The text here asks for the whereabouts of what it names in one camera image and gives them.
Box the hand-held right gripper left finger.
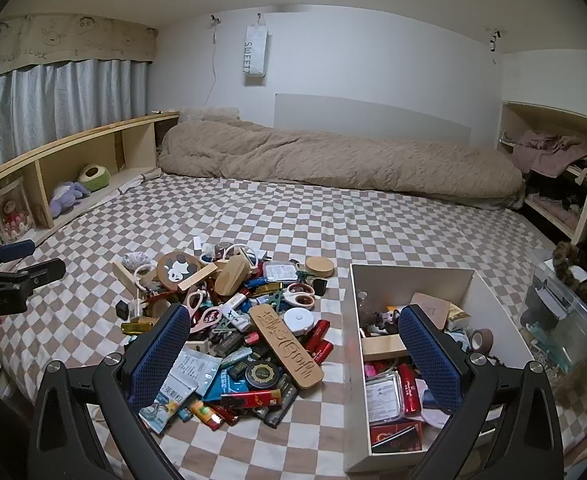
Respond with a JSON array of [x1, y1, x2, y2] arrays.
[[27, 302, 191, 480]]

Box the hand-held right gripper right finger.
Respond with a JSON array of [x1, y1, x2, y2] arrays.
[[397, 304, 567, 480]]

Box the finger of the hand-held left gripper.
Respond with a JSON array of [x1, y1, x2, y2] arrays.
[[0, 258, 66, 286], [0, 240, 36, 266]]

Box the orange lighter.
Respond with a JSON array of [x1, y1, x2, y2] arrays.
[[189, 402, 222, 431]]

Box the white storage box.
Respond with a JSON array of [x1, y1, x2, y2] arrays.
[[342, 262, 537, 473]]

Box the clear doll display box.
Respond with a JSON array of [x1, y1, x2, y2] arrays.
[[0, 180, 36, 243]]

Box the red metal lighter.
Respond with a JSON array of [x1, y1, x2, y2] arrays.
[[397, 364, 421, 413]]

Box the clear zip bag with leaflet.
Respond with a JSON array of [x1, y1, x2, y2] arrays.
[[166, 347, 222, 396]]

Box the flat wooden block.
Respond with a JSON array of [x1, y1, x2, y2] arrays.
[[361, 332, 408, 361]]

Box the pale blue cartoon packet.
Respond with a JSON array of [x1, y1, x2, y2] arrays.
[[138, 382, 196, 436]]

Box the beige square box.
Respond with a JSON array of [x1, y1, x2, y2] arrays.
[[413, 292, 449, 328]]

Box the brown tape roll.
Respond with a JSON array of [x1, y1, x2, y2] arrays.
[[471, 329, 495, 356]]

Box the clear case with label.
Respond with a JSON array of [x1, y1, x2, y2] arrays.
[[366, 377, 407, 428]]

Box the cow figurine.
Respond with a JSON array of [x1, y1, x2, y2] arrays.
[[373, 310, 400, 333]]

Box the purple plush toy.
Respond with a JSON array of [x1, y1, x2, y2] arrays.
[[48, 180, 85, 218]]

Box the blue foil packet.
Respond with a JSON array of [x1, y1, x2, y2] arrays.
[[206, 367, 249, 403]]

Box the plain wooden stick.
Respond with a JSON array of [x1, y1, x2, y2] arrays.
[[112, 261, 141, 293]]

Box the red black flat box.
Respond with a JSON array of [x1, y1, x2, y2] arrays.
[[370, 420, 424, 456], [220, 390, 281, 409]]

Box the short wooden block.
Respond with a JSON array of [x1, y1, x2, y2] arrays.
[[178, 264, 219, 292]]

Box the round wooden cartoon coaster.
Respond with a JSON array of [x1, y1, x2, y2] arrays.
[[156, 251, 201, 292]]

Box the white usb charger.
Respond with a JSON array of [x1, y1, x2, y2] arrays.
[[220, 292, 249, 318]]

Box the black round tin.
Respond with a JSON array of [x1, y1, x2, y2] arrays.
[[243, 360, 280, 390]]

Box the green plush toy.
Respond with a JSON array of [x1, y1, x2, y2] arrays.
[[77, 165, 111, 193]]

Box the oval wooden brush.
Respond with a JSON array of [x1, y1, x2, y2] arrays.
[[213, 255, 250, 295]]

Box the red cylindrical lighter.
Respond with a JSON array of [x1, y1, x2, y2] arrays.
[[303, 321, 331, 351], [312, 340, 335, 365]]

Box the wooden bedside shelf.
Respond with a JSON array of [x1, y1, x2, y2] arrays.
[[0, 111, 180, 261]]

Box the long carved wooden plaque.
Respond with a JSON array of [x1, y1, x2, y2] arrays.
[[248, 302, 327, 390]]

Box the gold metal bar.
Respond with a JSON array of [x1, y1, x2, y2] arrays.
[[250, 281, 286, 297]]

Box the white round tape measure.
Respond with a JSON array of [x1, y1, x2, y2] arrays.
[[282, 308, 313, 336]]

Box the checkered bed sheet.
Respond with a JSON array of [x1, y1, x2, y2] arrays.
[[0, 172, 587, 480]]

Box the pale striped curtain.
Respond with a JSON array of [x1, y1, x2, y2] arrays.
[[0, 57, 151, 176]]

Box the clear packet white label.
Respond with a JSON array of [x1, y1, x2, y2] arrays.
[[264, 262, 297, 283]]

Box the round wooden lid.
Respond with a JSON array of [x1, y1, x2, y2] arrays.
[[305, 256, 335, 278]]

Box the clear plastic bin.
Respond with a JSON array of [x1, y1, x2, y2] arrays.
[[521, 250, 587, 376]]

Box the white pink scissors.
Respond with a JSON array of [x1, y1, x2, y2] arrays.
[[283, 282, 317, 308]]

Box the leopard print plush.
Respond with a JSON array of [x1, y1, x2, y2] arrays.
[[551, 241, 587, 306]]

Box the beige cartoon valance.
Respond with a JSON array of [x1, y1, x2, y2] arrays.
[[0, 12, 159, 81]]

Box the beige duvet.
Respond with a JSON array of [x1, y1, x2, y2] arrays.
[[156, 117, 527, 211]]

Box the fluffy beige pillow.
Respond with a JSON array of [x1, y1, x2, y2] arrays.
[[178, 106, 240, 123]]

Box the pink folded clothes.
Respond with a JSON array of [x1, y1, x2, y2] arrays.
[[513, 130, 587, 178]]

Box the white hanging bag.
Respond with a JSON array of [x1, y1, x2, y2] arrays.
[[243, 12, 269, 78]]

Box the white earphone cable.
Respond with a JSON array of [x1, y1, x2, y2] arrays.
[[200, 242, 259, 266]]

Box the wall hook with cable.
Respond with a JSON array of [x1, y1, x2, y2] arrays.
[[208, 14, 221, 106]]

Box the black wall clip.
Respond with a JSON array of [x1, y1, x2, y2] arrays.
[[486, 27, 503, 66]]

